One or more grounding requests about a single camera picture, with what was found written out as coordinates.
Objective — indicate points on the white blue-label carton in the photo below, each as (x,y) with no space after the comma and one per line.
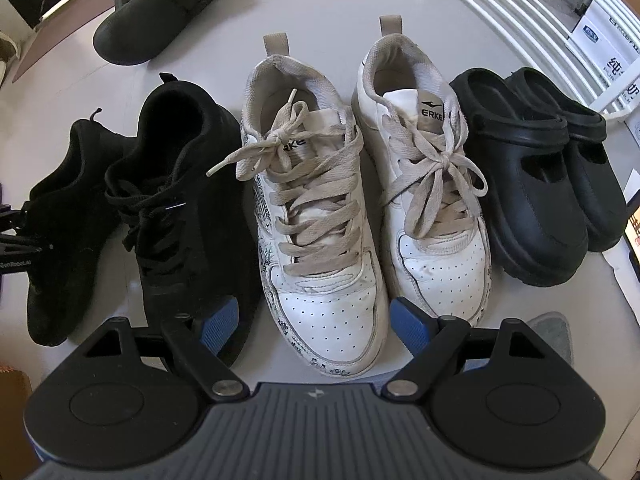
(605,25)

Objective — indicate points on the black orange object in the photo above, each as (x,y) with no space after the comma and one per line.
(634,240)

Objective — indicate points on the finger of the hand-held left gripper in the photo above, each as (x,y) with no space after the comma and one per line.
(30,250)
(10,212)

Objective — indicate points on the black lace-up sneaker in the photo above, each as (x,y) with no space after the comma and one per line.
(200,220)
(65,240)

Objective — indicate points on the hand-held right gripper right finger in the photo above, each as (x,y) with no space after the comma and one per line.
(415,327)

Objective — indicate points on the flat brown cardboard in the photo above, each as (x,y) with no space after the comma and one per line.
(12,390)

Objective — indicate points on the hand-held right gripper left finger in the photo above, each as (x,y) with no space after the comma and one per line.
(220,325)

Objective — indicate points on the grey cloth pad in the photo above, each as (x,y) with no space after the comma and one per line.
(550,335)

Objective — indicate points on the white paper sheet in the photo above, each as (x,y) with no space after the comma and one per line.
(620,270)

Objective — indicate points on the white printed sneaker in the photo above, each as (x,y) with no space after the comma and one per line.
(440,260)
(325,310)

